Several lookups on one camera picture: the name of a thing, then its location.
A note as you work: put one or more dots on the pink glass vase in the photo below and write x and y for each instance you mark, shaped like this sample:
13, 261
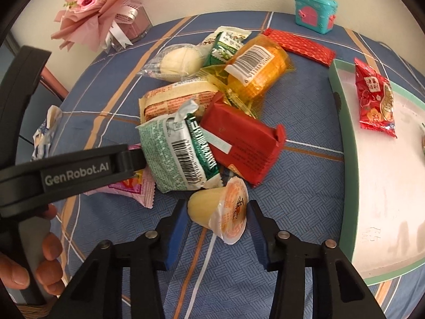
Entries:
136, 23

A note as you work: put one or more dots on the round pastry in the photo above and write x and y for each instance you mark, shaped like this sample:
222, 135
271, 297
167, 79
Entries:
181, 63

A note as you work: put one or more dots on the person's left hand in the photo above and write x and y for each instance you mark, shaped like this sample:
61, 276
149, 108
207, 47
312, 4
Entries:
51, 256

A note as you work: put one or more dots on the long beige red cracker packet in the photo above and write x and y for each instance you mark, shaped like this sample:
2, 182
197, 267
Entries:
172, 98

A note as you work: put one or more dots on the flat red patterned packet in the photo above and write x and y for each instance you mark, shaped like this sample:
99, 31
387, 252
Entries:
298, 45

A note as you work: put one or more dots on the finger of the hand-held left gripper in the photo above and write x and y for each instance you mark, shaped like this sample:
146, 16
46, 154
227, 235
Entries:
132, 161

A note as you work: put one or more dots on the teal toy box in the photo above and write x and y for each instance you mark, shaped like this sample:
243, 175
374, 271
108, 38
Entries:
315, 10

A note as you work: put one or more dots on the red brick-shaped packet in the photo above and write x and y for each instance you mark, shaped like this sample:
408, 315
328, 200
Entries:
242, 139

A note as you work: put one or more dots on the green white biscuit packet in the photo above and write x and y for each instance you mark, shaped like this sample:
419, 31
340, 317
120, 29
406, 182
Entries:
220, 53
166, 153

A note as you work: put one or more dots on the red festive snack packet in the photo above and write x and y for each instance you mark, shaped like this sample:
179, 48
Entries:
375, 103

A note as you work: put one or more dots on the jelly cup with orange lid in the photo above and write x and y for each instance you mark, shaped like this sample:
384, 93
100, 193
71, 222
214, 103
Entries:
206, 209

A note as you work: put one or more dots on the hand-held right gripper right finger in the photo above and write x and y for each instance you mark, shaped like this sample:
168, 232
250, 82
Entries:
262, 252

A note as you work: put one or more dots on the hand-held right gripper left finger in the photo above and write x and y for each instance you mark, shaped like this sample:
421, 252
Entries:
177, 236

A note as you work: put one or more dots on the pink wooden rail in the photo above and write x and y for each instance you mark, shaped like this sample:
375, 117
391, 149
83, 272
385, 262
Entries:
54, 84

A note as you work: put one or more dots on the pink snack packet red logo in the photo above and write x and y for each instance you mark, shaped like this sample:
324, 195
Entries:
139, 189

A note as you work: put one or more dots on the white tray with green rim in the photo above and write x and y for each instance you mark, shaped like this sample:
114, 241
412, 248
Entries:
381, 189

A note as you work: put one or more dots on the orange packet with barcode label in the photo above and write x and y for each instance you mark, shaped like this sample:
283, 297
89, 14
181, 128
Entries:
259, 73

